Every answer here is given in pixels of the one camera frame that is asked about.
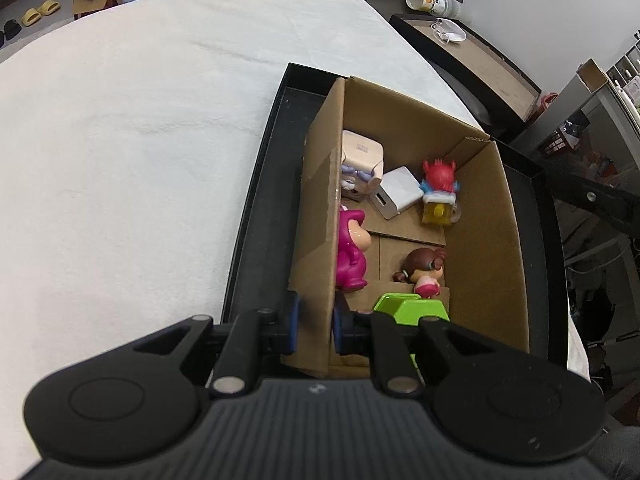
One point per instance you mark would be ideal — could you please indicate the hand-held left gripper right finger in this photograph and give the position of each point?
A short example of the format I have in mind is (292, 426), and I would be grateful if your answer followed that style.
(339, 332)

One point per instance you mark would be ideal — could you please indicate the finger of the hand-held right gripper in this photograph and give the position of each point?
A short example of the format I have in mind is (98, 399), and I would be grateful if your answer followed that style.
(600, 197)

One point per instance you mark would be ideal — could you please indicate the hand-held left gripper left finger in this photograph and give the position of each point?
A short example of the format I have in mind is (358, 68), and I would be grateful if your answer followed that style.
(295, 325)

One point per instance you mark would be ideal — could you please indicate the green box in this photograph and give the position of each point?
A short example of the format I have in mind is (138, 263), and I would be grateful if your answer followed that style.
(405, 307)

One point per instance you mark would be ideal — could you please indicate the pink toy figure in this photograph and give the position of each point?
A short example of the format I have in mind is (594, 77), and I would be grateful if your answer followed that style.
(350, 255)

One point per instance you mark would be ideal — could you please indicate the brown-haired doll figure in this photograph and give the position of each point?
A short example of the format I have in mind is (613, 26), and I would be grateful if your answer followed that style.
(425, 267)

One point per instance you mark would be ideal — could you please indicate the black tray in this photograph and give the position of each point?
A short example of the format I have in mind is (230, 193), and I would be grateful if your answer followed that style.
(255, 210)

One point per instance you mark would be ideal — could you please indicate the white charger block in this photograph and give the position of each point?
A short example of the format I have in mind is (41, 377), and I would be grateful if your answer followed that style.
(400, 190)

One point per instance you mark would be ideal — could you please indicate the red figure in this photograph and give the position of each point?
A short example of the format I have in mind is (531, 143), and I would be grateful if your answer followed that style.
(440, 185)

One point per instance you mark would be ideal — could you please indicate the red white printed item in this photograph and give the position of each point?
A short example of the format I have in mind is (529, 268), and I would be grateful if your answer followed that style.
(560, 141)

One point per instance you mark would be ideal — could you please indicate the red container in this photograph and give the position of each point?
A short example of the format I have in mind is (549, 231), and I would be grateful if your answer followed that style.
(547, 101)

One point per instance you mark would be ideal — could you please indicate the tall narrow cardboard box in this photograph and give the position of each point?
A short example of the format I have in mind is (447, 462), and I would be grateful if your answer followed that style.
(595, 74)

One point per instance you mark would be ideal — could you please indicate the black side table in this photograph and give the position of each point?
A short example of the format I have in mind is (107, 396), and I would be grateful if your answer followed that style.
(490, 65)

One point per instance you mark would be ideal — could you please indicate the lavender toy figure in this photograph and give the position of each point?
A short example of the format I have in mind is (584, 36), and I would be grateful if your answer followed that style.
(361, 157)

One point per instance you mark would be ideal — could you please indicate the white face mask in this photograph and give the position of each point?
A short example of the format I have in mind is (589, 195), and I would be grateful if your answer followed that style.
(449, 30)

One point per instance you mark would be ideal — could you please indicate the person's grey trousers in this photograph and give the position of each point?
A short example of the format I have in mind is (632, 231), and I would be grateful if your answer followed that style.
(620, 452)

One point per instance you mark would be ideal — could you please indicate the white paper cup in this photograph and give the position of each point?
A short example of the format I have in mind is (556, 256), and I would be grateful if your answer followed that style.
(430, 1)

